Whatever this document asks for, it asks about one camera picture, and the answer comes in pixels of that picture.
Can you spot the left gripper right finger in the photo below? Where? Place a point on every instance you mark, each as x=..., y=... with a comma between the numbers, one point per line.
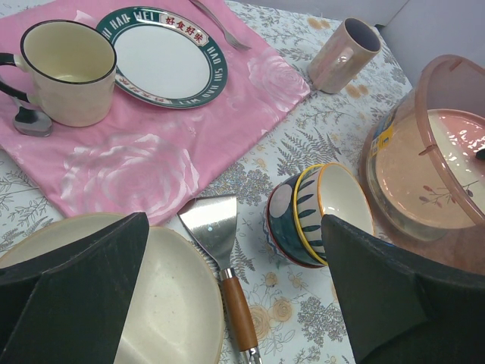
x=400, y=307

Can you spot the metal spatula wooden handle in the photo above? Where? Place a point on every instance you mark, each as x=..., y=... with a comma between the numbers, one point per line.
x=212, y=222

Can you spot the silver spoon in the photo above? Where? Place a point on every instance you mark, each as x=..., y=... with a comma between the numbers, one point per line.
x=28, y=121

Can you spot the green rimmed white plate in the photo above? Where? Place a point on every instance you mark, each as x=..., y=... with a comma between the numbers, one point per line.
x=163, y=58

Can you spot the silver fork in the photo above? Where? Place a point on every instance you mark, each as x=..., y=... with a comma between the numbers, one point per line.
x=229, y=37

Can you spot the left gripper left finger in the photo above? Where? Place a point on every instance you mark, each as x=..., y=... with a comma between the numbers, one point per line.
x=70, y=305

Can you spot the yellow rimmed cream bowl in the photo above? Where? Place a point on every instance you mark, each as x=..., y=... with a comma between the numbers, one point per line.
x=328, y=189

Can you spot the dark patterned lower bowl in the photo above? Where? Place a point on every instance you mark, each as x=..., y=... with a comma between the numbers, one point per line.
x=282, y=233

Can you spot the pink satin cloth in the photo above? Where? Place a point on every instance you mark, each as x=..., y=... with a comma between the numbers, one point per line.
x=143, y=158

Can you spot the pink cream branch plate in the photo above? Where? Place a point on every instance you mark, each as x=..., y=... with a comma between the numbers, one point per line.
x=407, y=177

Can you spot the pink mug purple inside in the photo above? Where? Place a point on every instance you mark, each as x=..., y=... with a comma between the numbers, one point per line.
x=345, y=53

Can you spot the pink transparent plastic bin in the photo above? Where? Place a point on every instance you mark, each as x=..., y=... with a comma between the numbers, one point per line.
x=450, y=82

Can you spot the cream mug black handle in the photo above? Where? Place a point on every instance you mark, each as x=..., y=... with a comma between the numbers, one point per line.
x=72, y=67

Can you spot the cream divided plate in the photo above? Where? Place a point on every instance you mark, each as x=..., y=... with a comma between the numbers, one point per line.
x=175, y=314

